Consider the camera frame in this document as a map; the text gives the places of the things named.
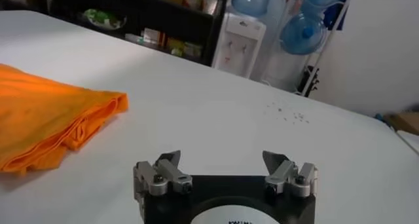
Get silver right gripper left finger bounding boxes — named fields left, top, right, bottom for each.
left=132, top=149, right=194, bottom=198

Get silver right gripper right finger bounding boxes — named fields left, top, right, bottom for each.
left=261, top=150, right=318, bottom=199

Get orange t-shirt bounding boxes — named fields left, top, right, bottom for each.
left=0, top=63, right=130, bottom=176

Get scattered small crumbs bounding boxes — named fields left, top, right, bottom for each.
left=264, top=100, right=310, bottom=124

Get black clamp gadget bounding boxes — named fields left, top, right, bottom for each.
left=296, top=65, right=320, bottom=97

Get open brown cardboard box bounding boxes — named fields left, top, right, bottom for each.
left=383, top=110, right=419, bottom=136

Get green white box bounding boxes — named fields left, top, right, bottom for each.
left=183, top=41, right=204, bottom=58

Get white water dispenser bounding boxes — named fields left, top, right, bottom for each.
left=211, top=12, right=266, bottom=79

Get flat white box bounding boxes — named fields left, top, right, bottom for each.
left=124, top=33, right=145, bottom=45

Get white metal jug rack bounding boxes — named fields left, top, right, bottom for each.
left=261, top=0, right=353, bottom=98

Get red white box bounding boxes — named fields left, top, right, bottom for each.
left=143, top=28, right=166, bottom=48

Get black shelving unit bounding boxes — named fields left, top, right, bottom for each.
left=0, top=0, right=232, bottom=67

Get green white bowl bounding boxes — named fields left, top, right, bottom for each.
left=81, top=8, right=128, bottom=31

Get dark blue hanging cloth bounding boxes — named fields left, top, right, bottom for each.
left=323, top=0, right=348, bottom=31

